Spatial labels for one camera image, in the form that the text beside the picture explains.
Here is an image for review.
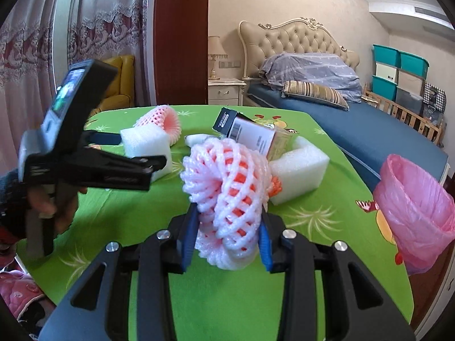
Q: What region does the bed with blue sheet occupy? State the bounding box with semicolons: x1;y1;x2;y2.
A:
247;83;449;186

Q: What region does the person's left hand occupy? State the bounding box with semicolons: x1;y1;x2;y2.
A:
27;184;88;235

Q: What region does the black white checkered bag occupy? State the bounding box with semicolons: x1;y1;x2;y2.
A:
423;82;447;109

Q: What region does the striped pillow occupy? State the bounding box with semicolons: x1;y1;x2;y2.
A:
282;80;350;111

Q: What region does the beige table lamp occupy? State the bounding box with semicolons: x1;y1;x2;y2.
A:
208;36;229;80

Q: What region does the grey-blue quilt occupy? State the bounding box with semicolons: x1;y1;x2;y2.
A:
259;52;363;92

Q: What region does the white foam block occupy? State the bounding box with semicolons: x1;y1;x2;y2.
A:
267;136;330;206
120;125;173;181

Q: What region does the air conditioner vent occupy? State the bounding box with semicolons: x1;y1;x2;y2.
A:
414;5;450;18

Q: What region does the pink foam fruit net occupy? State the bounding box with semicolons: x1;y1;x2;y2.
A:
179;137;274;271
133;104;182;146

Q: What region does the beige storage box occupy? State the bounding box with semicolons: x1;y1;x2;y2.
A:
375;62;400;82
397;69;426;92

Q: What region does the small white foam piece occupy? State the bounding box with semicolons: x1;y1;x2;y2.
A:
184;134;216;147

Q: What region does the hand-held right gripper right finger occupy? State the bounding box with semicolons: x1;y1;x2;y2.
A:
258;214;416;341

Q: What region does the yellow leather armchair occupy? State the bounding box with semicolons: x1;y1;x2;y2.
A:
88;55;136;115

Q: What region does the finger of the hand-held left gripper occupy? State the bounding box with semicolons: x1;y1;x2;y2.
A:
83;148;167;191
83;131;123;147

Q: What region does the pink plastic bag lined bin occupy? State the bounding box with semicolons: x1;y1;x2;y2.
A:
373;154;455;276

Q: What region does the pink padded garment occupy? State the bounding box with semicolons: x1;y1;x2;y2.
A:
0;269;47;329

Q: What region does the beige tufted headboard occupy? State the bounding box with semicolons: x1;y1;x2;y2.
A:
238;16;361;79

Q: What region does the teal storage box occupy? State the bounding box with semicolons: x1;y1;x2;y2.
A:
372;75;398;101
400;51;430;78
372;44;402;68

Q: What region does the grey translucent storage box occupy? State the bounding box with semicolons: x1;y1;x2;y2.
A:
395;87;425;115

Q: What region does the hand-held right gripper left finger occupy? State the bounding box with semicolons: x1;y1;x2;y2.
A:
38;202;198;341

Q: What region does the lace curtain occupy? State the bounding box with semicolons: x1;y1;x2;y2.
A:
0;0;150;172

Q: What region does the brown wooden panel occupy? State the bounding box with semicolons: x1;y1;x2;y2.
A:
152;0;210;107

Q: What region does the green printed tablecloth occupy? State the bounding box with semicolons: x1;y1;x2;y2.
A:
16;104;415;341

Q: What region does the wooden crib rail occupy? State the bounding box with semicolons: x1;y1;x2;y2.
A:
362;90;445;146

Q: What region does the black product box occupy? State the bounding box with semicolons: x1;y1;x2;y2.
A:
212;107;277;157

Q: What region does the white nightstand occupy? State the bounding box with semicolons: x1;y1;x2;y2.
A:
208;78;247;107

